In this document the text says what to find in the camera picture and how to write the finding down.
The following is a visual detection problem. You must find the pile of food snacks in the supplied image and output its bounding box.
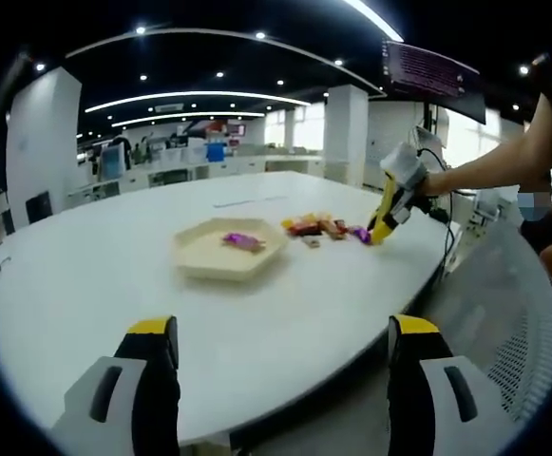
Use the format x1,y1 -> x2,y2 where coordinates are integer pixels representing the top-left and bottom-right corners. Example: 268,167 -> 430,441
280,212 -> 358,251

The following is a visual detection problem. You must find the white square pillar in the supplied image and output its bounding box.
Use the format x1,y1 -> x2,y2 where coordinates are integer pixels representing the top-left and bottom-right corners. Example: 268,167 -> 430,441
6,66 -> 84,229
325,84 -> 371,187

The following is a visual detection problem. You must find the white machine teal panel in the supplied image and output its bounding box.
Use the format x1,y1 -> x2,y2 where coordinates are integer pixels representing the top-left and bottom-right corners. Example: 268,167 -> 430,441
100,144 -> 125,181

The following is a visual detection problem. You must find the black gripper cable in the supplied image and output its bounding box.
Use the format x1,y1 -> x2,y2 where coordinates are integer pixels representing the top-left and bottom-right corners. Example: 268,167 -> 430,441
415,147 -> 453,275

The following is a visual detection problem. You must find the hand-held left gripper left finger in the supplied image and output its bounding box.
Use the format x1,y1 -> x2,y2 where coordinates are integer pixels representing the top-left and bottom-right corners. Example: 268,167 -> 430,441
49,314 -> 181,456

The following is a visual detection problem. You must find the long white counter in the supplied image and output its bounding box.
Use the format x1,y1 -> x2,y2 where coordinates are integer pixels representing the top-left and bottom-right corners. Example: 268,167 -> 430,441
68,154 -> 327,200

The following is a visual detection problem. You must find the black monitor stand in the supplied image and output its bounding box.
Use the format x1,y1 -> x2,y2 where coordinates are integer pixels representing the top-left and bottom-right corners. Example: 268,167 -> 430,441
421,102 -> 441,143

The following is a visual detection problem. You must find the black office chair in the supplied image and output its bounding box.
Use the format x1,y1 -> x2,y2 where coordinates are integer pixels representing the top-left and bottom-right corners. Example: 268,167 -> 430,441
25,189 -> 51,224

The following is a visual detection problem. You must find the beige hexagonal food container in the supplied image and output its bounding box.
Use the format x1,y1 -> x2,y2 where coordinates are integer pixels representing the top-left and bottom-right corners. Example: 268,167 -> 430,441
173,217 -> 290,284

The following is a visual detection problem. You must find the dark computer monitor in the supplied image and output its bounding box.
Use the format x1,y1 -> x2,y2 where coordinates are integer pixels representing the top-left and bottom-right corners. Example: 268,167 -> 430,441
379,40 -> 488,125

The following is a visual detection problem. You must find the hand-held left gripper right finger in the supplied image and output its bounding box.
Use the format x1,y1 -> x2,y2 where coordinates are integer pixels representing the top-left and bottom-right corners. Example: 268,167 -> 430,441
385,313 -> 500,456

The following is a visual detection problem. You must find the white mesh office chair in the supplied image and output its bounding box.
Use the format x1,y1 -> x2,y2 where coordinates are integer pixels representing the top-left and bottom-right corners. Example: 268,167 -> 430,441
441,216 -> 552,424

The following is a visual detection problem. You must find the red and blue wall banner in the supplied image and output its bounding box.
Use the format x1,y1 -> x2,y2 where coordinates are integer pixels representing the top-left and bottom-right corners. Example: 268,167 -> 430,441
180,118 -> 248,139

